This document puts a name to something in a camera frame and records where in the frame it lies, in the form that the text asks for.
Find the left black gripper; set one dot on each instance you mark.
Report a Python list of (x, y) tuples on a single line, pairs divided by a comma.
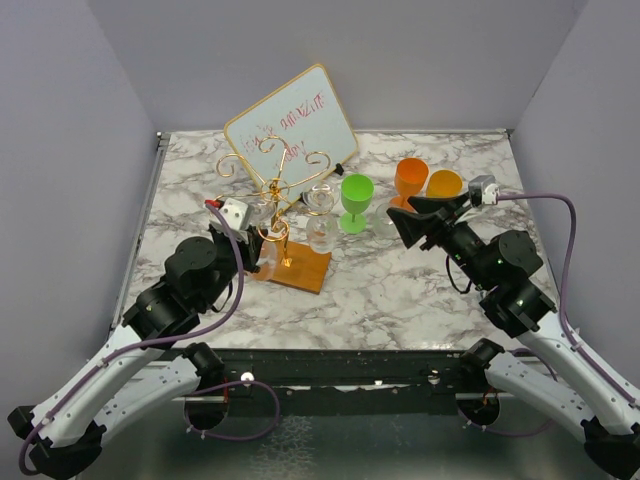
[(252, 247)]

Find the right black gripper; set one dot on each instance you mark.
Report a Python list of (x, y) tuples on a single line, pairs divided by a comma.
[(413, 226)]

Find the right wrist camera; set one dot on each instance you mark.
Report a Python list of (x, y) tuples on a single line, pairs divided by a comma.
[(483, 190)]

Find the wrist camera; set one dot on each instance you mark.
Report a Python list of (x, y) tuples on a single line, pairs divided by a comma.
[(483, 190), (235, 212)]

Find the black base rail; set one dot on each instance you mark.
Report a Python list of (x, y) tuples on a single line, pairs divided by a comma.
[(346, 382)]

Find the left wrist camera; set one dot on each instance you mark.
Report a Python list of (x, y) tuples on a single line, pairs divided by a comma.
[(235, 212)]

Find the gold wire glass rack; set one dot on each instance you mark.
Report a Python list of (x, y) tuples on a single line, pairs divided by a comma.
[(298, 265)]

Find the green plastic wine glass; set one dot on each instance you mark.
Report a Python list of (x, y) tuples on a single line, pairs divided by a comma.
[(356, 194)]

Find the white board yellow frame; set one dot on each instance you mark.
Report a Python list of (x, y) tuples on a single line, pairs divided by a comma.
[(292, 126)]

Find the clear glass hanging on rack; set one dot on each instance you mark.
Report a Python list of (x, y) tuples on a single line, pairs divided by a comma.
[(321, 228)]

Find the clear smooth wine glass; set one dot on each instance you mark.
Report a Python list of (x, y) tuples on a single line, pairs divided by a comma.
[(262, 214)]

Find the clear ribbed goblet glass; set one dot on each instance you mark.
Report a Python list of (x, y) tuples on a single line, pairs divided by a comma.
[(385, 232)]

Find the yellow plastic wine glass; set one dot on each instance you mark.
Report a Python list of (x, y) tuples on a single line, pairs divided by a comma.
[(444, 184)]

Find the orange plastic wine glass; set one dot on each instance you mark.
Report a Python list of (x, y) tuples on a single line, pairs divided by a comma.
[(410, 177)]

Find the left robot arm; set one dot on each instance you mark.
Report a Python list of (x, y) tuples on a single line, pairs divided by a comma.
[(66, 433)]

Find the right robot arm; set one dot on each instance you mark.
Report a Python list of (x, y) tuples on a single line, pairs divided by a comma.
[(597, 405)]

